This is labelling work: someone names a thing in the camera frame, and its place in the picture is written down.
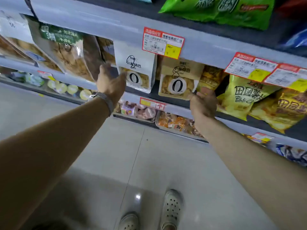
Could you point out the person's left hand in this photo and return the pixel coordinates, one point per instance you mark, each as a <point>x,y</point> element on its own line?
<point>110,86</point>

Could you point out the person's right hand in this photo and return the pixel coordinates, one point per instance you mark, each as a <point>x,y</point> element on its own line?
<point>203,105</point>

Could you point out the golden yellow snack bag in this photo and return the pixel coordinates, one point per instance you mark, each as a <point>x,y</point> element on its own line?
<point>211,76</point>
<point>283,110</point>

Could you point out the pale yellow snack bag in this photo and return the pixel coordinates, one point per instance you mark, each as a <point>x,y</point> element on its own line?
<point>239,102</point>

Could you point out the white rice-cracker bag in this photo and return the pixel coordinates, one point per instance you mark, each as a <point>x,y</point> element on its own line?
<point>129,52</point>

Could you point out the kraft rice-cracker bag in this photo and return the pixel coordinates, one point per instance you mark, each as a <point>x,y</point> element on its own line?
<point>178,69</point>

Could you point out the grey store shelving unit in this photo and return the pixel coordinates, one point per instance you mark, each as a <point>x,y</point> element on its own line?
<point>108,23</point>

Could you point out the tray of wafer stick packs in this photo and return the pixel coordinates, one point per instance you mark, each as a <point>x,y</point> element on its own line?
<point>292,153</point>

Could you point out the blue orange-flame chip bag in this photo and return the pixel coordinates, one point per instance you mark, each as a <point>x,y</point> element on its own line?
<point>296,39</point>

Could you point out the dark red snack bag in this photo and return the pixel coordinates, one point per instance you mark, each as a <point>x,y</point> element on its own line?
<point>295,7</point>

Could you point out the person's left forearm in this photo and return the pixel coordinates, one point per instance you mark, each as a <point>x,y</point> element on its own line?
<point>48,153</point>

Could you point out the person's right forearm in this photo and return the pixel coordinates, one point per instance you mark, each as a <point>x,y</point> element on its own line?
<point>251,170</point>

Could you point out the person's right white clog shoe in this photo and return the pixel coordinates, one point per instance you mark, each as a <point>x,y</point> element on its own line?
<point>171,208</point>

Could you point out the person's white clog shoe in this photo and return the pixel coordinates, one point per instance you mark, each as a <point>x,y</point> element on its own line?
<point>171,208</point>
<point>129,222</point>

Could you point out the person's left white clog shoe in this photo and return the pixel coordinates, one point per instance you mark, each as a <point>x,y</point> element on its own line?
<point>129,222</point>

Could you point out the smartwatch with grey band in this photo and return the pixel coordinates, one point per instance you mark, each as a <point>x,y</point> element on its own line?
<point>108,102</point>

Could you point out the red yellow price tag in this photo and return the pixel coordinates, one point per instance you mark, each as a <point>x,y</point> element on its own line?
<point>283,77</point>
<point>242,67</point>
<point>261,137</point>
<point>150,102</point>
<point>44,74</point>
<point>153,43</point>

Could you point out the row of pale jelly cups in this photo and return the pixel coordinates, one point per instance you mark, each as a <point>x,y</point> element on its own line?
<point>61,88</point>

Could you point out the pile of pale green packs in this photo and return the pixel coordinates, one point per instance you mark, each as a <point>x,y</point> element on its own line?
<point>33,80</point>

